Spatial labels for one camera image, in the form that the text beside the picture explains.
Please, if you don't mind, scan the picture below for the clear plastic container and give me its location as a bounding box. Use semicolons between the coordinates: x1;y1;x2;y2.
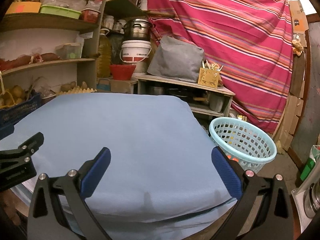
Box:
55;43;81;60

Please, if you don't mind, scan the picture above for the grey low shelf unit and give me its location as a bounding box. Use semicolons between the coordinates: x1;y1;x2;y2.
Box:
135;74;235;118

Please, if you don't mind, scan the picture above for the grey fabric bag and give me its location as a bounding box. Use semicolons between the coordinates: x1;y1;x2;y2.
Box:
147;36;204;83

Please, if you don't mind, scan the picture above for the pink striped curtain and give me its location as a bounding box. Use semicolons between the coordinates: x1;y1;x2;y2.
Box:
147;0;293;133

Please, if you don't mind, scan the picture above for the steel cooking pot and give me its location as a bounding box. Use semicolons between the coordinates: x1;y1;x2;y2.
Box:
123;18;155;42

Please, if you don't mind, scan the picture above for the light blue plastic basket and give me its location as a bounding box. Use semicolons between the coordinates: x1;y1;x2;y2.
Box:
209;117;277;173

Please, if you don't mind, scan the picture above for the yellow utensil holder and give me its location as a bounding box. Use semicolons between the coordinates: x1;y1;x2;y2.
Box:
197;60;224;88

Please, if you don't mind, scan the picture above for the red plastic bowl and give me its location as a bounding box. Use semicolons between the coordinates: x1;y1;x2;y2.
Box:
110;64;136;81

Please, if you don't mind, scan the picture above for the green plastic tray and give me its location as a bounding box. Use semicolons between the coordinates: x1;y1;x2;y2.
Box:
39;5;81;20

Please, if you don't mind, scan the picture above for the wooden wall shelf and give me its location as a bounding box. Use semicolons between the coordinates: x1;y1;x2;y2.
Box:
1;0;144;90

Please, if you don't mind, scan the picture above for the large yellow oil jug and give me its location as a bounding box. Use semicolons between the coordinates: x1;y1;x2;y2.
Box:
97;28;112;78

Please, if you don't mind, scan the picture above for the yellow egg tray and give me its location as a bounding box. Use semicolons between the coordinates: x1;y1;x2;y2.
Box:
57;86;97;96

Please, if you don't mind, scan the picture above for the blue table cloth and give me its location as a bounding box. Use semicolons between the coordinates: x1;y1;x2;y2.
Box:
1;93;236;239

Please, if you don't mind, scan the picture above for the cardboard box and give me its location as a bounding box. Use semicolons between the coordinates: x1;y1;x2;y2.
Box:
97;78;138;94

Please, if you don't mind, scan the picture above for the white plastic bucket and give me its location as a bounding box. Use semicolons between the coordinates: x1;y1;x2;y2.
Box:
120;40;152;73

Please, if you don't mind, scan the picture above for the dark blue plastic crate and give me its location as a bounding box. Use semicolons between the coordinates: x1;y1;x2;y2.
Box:
0;90;41;140

